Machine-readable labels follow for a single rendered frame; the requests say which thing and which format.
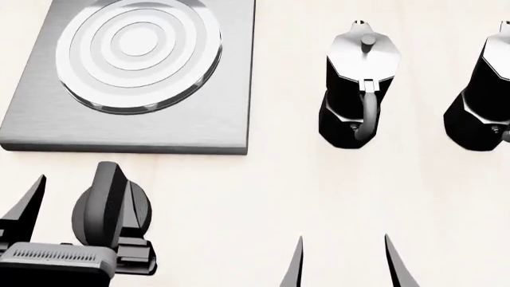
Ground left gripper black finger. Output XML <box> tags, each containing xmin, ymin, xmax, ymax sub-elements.
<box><xmin>117</xmin><ymin>179</ymin><xmax>149</xmax><ymax>241</ymax></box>
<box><xmin>0</xmin><ymin>174</ymin><xmax>47</xmax><ymax>222</ymax></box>

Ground grey brushed metal stove plate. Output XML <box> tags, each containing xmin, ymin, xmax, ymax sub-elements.
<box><xmin>0</xmin><ymin>0</ymin><xmax>257</xmax><ymax>156</ymax></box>

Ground grey vented wrist camera box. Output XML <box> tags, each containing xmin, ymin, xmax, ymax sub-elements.
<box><xmin>0</xmin><ymin>242</ymin><xmax>118</xmax><ymax>287</ymax></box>

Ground black silver moka pot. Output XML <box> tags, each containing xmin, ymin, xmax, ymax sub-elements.
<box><xmin>442</xmin><ymin>19</ymin><xmax>510</xmax><ymax>152</ymax></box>
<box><xmin>317</xmin><ymin>19</ymin><xmax>403</xmax><ymax>150</ymax></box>

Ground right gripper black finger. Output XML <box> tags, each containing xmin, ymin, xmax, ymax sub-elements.
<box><xmin>278</xmin><ymin>234</ymin><xmax>304</xmax><ymax>287</ymax></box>
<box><xmin>383</xmin><ymin>233</ymin><xmax>422</xmax><ymax>287</ymax></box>

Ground dark grey stove knob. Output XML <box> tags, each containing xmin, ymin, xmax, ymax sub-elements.
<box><xmin>71</xmin><ymin>160</ymin><xmax>154</xmax><ymax>250</ymax></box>

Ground round silver ringed burner disc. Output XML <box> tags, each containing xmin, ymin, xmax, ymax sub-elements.
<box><xmin>55</xmin><ymin>0</ymin><xmax>223</xmax><ymax>116</ymax></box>

